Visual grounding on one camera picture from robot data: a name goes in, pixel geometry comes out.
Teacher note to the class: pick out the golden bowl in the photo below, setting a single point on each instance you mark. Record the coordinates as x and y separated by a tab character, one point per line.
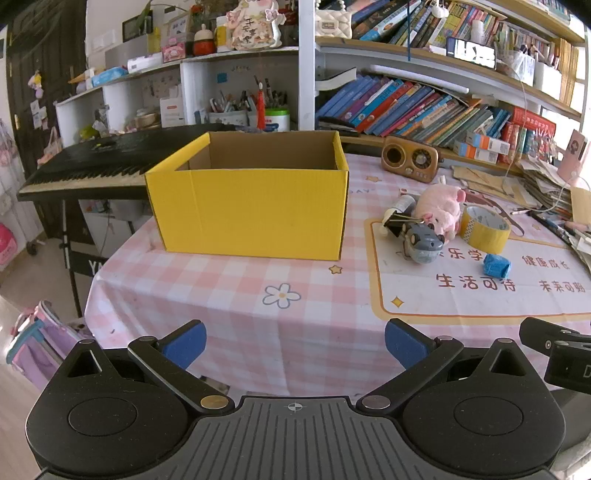
147	121

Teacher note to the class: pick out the pile of brown envelopes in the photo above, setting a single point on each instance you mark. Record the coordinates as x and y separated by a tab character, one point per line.
489	184

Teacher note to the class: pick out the pink rectangular device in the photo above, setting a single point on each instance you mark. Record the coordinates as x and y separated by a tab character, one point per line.
575	154

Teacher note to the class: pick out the thick white paperback book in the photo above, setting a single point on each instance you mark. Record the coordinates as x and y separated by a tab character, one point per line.
334	79

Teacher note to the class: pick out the white canister green lid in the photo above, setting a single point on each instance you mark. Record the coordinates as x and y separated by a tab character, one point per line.
277	121

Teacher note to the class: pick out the row of colourful books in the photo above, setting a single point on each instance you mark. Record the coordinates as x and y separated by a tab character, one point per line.
397	108
415	23

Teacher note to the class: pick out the pink pig plush toy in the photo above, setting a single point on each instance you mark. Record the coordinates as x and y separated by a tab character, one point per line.
438	207

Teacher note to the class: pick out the white tissue box red label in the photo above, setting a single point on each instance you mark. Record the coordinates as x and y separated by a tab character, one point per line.
171	113

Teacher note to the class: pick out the red white round doll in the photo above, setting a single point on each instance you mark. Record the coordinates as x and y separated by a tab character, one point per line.
204	44

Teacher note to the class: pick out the black keyboard stand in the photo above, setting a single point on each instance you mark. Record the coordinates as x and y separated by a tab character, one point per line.
71	258

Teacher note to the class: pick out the black binder clip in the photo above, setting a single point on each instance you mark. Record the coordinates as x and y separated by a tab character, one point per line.
397	227

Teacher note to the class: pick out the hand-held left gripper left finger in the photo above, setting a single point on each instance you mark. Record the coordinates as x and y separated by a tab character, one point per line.
184	344

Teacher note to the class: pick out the white quilted handbag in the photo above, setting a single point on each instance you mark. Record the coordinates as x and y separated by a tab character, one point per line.
333	23

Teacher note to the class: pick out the white plastic bag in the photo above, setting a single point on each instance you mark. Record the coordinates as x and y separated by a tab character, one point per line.
521	67

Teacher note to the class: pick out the orange blue white carton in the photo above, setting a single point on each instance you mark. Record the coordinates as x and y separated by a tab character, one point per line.
473	153
489	143

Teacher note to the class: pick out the pink printed small box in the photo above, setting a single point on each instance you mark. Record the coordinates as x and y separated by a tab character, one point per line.
174	52

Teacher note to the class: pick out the white bookshelf unit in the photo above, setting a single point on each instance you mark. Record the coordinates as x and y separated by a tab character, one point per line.
305	69

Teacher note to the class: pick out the dark wooden door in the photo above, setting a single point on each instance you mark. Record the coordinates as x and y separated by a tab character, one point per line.
51	55

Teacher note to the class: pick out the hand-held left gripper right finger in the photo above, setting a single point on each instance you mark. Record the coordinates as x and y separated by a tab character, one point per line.
406	344

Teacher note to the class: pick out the black stapler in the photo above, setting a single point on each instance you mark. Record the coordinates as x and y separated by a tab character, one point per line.
337	125

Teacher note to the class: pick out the yellow cardboard box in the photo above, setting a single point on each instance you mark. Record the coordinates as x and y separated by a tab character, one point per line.
249	212

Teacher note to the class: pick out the pink white figurine ornament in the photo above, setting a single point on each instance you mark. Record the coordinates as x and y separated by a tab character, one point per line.
254	27

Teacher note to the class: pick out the red boxed book set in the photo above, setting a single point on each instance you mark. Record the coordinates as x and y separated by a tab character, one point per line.
531	131

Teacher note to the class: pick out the black digital clock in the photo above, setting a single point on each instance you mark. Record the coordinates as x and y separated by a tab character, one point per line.
471	53

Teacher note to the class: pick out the white tube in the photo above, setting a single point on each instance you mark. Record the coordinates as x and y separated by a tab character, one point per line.
405	202

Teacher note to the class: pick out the black electronic keyboard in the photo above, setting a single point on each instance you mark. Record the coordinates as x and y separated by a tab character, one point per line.
83	161

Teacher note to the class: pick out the red hanging tassel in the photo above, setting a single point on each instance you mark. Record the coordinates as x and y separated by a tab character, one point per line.
261	108

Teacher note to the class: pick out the pen holder with pens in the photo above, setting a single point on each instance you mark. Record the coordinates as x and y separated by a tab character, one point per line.
228	117

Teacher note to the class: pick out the pile of loose papers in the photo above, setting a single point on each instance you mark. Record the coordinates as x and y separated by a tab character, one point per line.
549	184

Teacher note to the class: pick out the blue crumpled wrapper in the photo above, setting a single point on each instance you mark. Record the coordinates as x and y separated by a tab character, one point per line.
497	266

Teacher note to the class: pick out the grey toy car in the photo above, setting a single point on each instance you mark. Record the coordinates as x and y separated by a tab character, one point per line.
422	242

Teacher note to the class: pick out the golden brown retro radio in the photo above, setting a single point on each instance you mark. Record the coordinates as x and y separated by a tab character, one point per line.
408	157

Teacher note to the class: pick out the blue wet wipes pack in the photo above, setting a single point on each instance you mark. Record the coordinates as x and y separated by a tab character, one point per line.
108	77

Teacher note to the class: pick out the black marker pen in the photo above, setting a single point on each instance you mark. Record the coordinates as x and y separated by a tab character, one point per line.
549	226

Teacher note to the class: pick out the pink backpack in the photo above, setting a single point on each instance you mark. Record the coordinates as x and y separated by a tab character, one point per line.
41	350

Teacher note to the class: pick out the yellow tape roll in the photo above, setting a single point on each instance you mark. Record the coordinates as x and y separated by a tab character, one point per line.
485	240

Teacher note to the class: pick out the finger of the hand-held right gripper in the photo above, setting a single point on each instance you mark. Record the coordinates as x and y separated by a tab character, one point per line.
538	330

